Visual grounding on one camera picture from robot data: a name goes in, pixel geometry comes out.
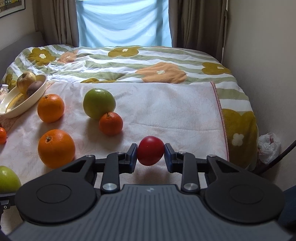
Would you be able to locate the white plastic bag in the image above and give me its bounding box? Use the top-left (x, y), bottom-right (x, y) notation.
top-left (258, 133), bottom-right (281, 165)

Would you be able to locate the framed wall picture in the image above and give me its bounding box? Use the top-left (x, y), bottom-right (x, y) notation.
top-left (0, 0), bottom-right (26, 18)

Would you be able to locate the red tomato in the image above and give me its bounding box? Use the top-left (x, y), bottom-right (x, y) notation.
top-left (137, 136), bottom-right (165, 166)

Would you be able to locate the small white bottle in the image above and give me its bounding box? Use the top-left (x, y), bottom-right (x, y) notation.
top-left (0, 84), bottom-right (9, 96)

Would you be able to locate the right brown curtain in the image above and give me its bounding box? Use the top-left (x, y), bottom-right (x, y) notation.
top-left (169, 0), bottom-right (227, 62)

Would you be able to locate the left brown curtain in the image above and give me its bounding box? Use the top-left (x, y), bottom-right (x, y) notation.
top-left (32, 0), bottom-right (79, 47)

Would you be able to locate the large orange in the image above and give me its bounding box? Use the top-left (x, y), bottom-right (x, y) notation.
top-left (38, 129), bottom-right (76, 169)

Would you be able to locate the light blue window cloth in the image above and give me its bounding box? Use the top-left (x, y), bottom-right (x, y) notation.
top-left (76, 1), bottom-right (171, 48)

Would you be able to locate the floral striped quilt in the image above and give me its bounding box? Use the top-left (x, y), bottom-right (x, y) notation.
top-left (1, 45), bottom-right (258, 168)

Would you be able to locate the small tangerine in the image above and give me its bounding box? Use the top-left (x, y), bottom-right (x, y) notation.
top-left (99, 112), bottom-right (123, 136)
top-left (0, 127), bottom-right (7, 145)

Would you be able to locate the grey headboard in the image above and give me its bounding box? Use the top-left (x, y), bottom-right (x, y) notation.
top-left (0, 32), bottom-right (45, 79)

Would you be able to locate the small green apple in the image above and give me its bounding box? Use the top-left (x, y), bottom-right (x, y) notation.
top-left (0, 166), bottom-right (22, 194)

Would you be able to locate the cream oval bowl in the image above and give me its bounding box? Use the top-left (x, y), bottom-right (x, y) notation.
top-left (0, 74), bottom-right (47, 118)

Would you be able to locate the brown curtain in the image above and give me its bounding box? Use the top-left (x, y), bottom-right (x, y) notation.
top-left (32, 0), bottom-right (79, 47)
top-left (169, 0), bottom-right (227, 62)

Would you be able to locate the white pink towel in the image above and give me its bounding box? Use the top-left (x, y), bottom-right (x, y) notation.
top-left (1, 82), bottom-right (229, 184)

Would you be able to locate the large green apple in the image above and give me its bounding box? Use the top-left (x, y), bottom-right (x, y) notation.
top-left (83, 88), bottom-right (116, 120)

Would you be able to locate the brown kiwi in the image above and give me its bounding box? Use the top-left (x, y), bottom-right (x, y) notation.
top-left (26, 81), bottom-right (43, 97)

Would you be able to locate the orange far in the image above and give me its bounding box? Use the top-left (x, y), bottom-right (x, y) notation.
top-left (37, 94), bottom-right (65, 123)

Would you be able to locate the wrinkled brown apple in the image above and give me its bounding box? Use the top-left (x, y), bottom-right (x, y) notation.
top-left (16, 71), bottom-right (36, 94)

